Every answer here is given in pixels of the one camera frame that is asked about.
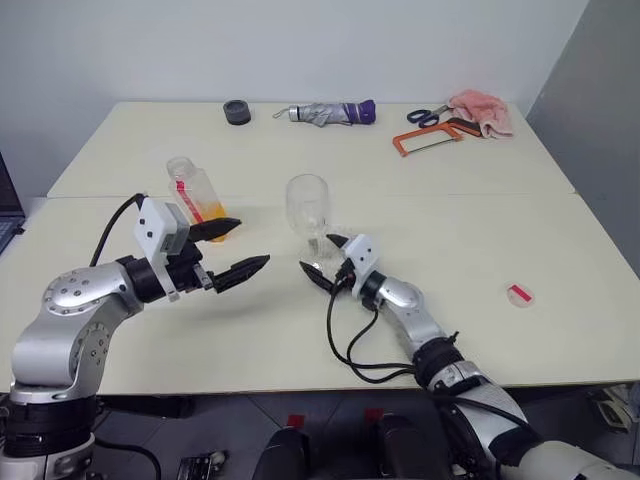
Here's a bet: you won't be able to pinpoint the dark rounded shape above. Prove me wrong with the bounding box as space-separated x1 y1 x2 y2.
374 413 451 480
252 429 311 480

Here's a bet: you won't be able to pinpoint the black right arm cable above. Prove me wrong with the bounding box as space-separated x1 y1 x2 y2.
326 277 419 385

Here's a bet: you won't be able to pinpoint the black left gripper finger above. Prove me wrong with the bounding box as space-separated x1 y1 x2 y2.
188 216 243 244
212 254 272 295

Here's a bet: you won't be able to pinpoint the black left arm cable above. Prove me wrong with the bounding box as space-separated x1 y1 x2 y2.
88 192 149 267

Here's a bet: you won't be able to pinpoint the black white floor equipment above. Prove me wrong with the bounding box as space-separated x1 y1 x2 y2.
585 383 640 437

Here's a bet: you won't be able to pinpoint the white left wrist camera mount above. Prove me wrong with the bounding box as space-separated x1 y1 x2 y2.
132 196 191 303

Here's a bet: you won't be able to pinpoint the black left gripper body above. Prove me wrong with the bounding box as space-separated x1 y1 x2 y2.
166 239 217 297

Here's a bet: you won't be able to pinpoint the plastic bottle with orange liquid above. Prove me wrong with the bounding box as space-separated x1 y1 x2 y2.
166 156 229 244

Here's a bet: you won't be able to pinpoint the black floor cable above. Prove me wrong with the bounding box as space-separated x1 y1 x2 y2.
92 436 164 480

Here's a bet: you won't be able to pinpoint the small black floor device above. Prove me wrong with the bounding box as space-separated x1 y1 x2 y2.
177 451 229 480

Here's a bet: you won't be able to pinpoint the folded silver purple umbrella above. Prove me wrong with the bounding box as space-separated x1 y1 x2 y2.
272 99 378 127

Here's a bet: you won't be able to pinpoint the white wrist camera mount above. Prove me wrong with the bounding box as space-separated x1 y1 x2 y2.
132 196 191 303
340 233 382 300

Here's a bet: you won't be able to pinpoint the orange hacksaw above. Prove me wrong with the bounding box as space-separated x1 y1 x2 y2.
392 118 482 159

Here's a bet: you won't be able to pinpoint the black handled scissors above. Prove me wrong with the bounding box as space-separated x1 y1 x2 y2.
406 103 451 128

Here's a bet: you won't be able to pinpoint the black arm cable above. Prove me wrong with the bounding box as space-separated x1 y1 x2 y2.
88 192 149 267
326 277 419 385

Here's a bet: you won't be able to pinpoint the clear wine glass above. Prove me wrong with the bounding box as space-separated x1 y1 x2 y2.
285 173 344 274

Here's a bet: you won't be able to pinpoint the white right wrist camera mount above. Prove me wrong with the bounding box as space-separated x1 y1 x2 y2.
340 233 382 300

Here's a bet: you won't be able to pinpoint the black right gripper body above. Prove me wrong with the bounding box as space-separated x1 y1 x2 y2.
327 257 357 292

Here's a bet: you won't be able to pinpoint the pink towel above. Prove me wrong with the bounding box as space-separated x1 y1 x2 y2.
447 89 515 140

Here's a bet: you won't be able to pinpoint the clear bottle cap red label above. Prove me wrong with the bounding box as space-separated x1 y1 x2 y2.
504 282 538 309

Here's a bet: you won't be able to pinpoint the dark laptop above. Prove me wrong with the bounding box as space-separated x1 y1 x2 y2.
0 149 26 254

